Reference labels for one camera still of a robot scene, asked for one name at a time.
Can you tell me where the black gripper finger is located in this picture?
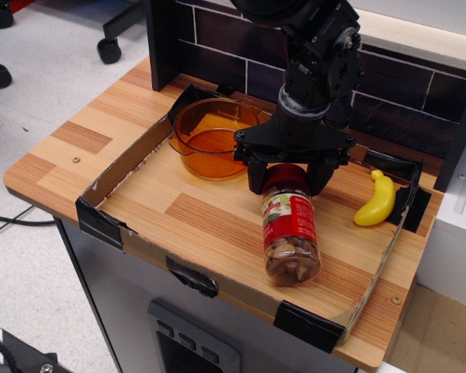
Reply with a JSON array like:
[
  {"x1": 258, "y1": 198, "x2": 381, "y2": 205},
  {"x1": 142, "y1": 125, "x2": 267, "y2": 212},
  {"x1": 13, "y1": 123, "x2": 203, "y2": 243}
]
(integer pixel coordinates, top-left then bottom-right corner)
[
  {"x1": 248, "y1": 158, "x2": 269, "y2": 194},
  {"x1": 306, "y1": 161, "x2": 339, "y2": 197}
]

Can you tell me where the dark tiled backsplash panel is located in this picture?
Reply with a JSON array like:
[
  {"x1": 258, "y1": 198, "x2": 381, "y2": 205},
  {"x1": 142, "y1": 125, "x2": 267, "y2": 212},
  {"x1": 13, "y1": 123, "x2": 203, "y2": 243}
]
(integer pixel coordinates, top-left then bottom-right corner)
[{"x1": 144, "y1": 1, "x2": 466, "y2": 191}]

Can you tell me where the black floor cable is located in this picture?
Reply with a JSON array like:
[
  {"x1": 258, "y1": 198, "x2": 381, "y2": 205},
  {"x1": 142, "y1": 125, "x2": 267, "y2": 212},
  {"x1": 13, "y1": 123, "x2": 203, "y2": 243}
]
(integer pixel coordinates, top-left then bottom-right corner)
[{"x1": 0, "y1": 204, "x2": 57, "y2": 239}]

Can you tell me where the cardboard fence with black tape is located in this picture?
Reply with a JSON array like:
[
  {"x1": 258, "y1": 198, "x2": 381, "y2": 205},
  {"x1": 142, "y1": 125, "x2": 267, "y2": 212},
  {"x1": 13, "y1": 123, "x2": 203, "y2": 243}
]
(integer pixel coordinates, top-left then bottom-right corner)
[{"x1": 76, "y1": 82, "x2": 434, "y2": 356}]

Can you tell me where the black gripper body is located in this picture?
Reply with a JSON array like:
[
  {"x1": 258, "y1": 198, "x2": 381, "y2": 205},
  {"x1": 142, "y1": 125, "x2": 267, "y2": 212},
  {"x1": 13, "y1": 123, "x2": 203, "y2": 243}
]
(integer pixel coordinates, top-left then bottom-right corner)
[{"x1": 233, "y1": 112, "x2": 356, "y2": 166}]

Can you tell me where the black equipment at bottom left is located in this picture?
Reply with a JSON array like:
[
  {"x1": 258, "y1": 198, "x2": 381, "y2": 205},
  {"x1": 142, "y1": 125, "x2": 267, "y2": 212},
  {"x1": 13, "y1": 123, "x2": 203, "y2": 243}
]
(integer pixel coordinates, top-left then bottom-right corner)
[{"x1": 0, "y1": 328, "x2": 71, "y2": 373}]

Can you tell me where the yellow toy banana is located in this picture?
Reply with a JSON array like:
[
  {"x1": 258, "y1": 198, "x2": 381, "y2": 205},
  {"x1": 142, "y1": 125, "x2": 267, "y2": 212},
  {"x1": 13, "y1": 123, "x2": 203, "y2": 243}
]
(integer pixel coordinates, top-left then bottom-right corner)
[{"x1": 353, "y1": 169, "x2": 396, "y2": 226}]

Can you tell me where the grey control panel with buttons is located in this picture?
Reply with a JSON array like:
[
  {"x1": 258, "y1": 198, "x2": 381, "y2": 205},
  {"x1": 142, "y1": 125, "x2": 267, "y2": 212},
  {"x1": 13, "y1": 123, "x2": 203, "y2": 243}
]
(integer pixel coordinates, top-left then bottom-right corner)
[{"x1": 147, "y1": 302, "x2": 242, "y2": 373}]

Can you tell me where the red-lidded basil spice bottle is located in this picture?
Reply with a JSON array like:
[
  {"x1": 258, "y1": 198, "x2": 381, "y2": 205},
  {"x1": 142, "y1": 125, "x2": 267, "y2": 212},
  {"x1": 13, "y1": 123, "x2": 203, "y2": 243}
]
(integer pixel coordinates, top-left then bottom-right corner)
[{"x1": 261, "y1": 163, "x2": 322, "y2": 286}]

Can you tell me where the white side cabinet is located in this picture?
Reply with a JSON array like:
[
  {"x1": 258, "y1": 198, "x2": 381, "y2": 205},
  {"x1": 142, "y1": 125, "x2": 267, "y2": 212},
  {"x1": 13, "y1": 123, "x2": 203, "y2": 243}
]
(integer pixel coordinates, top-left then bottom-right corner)
[{"x1": 417, "y1": 147, "x2": 466, "y2": 305}]

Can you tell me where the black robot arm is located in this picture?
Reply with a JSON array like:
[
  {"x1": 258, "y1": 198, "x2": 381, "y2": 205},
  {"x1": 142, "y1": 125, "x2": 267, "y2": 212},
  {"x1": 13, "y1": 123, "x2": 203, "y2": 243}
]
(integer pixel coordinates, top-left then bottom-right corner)
[{"x1": 233, "y1": 1, "x2": 363, "y2": 196}]

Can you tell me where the amber glass pot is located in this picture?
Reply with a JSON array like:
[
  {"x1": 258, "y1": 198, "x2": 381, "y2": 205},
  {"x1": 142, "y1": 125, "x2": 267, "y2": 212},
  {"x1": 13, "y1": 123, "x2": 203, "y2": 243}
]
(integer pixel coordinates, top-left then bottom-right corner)
[{"x1": 169, "y1": 98, "x2": 261, "y2": 180}]

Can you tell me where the black chair base with casters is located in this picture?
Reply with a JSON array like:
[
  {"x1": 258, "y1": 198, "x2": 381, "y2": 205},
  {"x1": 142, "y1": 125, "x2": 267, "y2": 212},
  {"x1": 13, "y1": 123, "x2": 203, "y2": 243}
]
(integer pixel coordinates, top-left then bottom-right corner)
[{"x1": 96, "y1": 1, "x2": 144, "y2": 64}]

